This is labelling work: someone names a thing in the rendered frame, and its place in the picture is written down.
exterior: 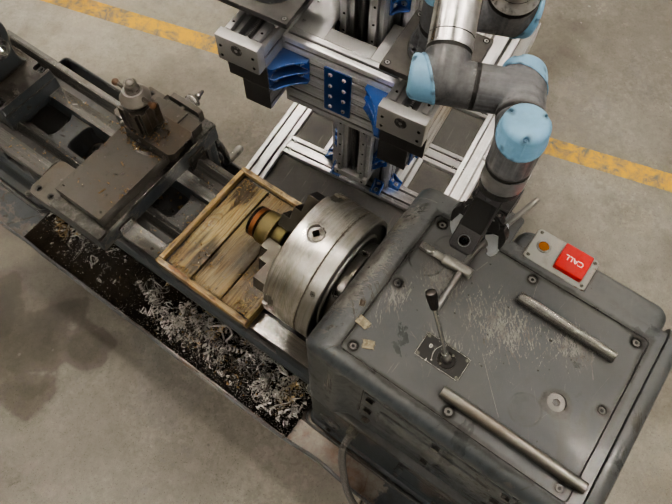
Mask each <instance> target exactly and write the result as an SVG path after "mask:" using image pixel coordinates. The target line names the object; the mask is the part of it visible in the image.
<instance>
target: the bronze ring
mask: <svg viewBox="0 0 672 504"><path fill-rule="evenodd" d="M280 218H281V214H279V213H277V212H276V211H274V210H272V211H271V210H270V209H268V208H266V207H264V206H261V207H259V208H258V209H256V210H255V211H254V212H253V214H252V215H251V216H250V218H249V220H248V222H247V224H246V232H247V233H248V234H249V235H250V236H252V237H253V238H254V240H255V241H256V242H258V243H259V244H263V243H264V242H265V241H266V240H267V239H268V238H271V239H273V240H274V241H275V242H277V243H278V244H280V245H282V246H283V244H284V243H285V241H286V240H287V238H288V237H289V235H290V234H291V233H290V232H289V231H287V230H286V229H284V228H282V227H281V226H280V225H278V222H279V220H280Z"/></svg>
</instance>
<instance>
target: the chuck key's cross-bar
mask: <svg viewBox="0 0 672 504"><path fill-rule="evenodd" d="M539 202H540V199H539V198H538V197H535V198H534V199H533V200H532V201H531V202H529V203H528V204H527V205H526V206H524V207H523V208H522V209H521V210H520V211H518V212H517V213H516V214H515V215H514V216H512V217H511V218H510V219H509V220H507V221H506V222H505V223H504V224H507V223H508V224H509V227H510V226H511V225H512V224H513V223H514V222H516V221H517V220H518V219H519V218H520V217H522V216H523V215H524V214H525V213H526V212H528V211H529V210H530V209H531V208H532V207H534V206H535V205H536V204H537V203H539ZM487 245H488V242H487V240H486V239H484V240H483V241H482V242H481V243H479V244H478V246H477V248H476V249H475V251H474V253H473V254H471V255H468V256H467V257H466V259H465V260H464V262H463V264H465V265H467V266H468V265H469V264H470V262H471V261H472V259H473V258H474V256H475V255H476V254H477V253H478V252H479V251H481V250H482V249H483V248H484V247H485V246H487ZM461 276H462V272H461V271H457V272H456V274H455V275H454V277H453V278H452V280H451V281H450V283H449V284H448V286H447V287H446V289H445V290H444V292H443V293H442V295H441V296H440V298H439V299H438V303H439V308H438V310H440V308H441V307H442V305H443V304H444V302H445V301H446V299H447V297H448V296H449V294H450V293H451V291H452V290H453V288H454V287H455V285H456V284H457V282H458V281H459V279H460V278H461Z"/></svg>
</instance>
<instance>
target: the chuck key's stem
mask: <svg viewBox="0 0 672 504"><path fill-rule="evenodd" d="M419 249H420V250H421V251H423V252H425V253H426V254H428V255H430V256H433V257H435V258H437V259H438V260H440V261H441V264H443V265H445V266H446V267H448V268H450V269H451V270H453V271H455V272H457V271H461V272H462V276H463V277H465V278H467V279H470V277H471V276H472V274H473V272H474V269H472V268H470V267H469V266H467V265H465V264H463V263H462V262H460V261H458V260H457V259H455V258H453V257H452V256H450V255H448V254H445V255H444V254H442V253H441V252H439V251H437V250H436V249H435V248H434V247H433V246H431V245H429V244H427V243H426V242H424V241H422V243H421V244H420V246H419Z"/></svg>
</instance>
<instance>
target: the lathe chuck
mask: <svg viewBox="0 0 672 504"><path fill-rule="evenodd" d="M334 195H335V196H336V197H338V198H341V199H343V200H344V201H342V202H340V203H338V202H336V203H335V202H334V201H332V200H331V199H332V198H330V197H329V196H328V197H325V198H324V199H322V200H321V201H320V202H318V203H317V204H316V205H315V206H314V207H313V208H312V209H311V210H310V211H309V212H308V213H307V214H306V215H305V216H304V217H303V218H302V220H301V221H300V222H299V223H298V224H297V226H296V227H295V228H294V230H293V231H292V232H291V234H290V235H289V237H288V238H287V240H286V241H285V243H284V244H283V246H282V247H281V249H280V251H279V252H278V254H277V256H276V258H275V260H274V262H273V264H272V266H271V268H270V270H269V273H268V275H267V278H266V280H265V283H264V287H263V291H262V292H263V294H264V295H269V296H270V297H271V299H272V300H273V306H272V307H271V306H269V305H268V303H267V302H265V301H264V300H262V304H263V307H264V308H265V309H266V310H267V311H269V312H270V313H272V314H273V315H274V316H276V317H277V318H279V319H280V320H282V321H283V322H284V323H286V324H287V325H289V326H290V327H291V328H293V329H294V330H295V327H294V321H295V316H296V312H297V309H298V306H299V304H300V301H301V299H302V297H303V295H304V293H305V291H306V289H307V287H308V285H309V283H310V281H311V279H312V278H313V276H314V274H315V273H316V271H317V269H318V268H319V266H320V265H321V263H322V262H323V260H324V259H325V257H326V256H327V254H328V253H329V252H330V250H331V249H332V248H333V246H334V245H335V244H336V243H337V241H338V240H339V239H340V238H341V237H342V235H343V234H344V233H345V232H346V231H347V230H348V229H349V228H350V227H351V226H352V225H353V224H354V223H355V222H356V221H358V220H359V219H360V218H362V217H363V216H365V215H367V214H370V213H372V212H370V211H369V210H367V209H365V208H364V207H362V206H361V205H359V204H357V203H356V202H354V201H353V200H351V199H349V198H348V197H346V196H344V195H343V194H341V193H335V194H334ZM313 227H320V228H322V229H323V230H324V233H325V235H324V237H323V238H322V239H321V240H320V241H312V240H311V239H310V238H309V236H308V233H309V230H310V229H311V228H313Z"/></svg>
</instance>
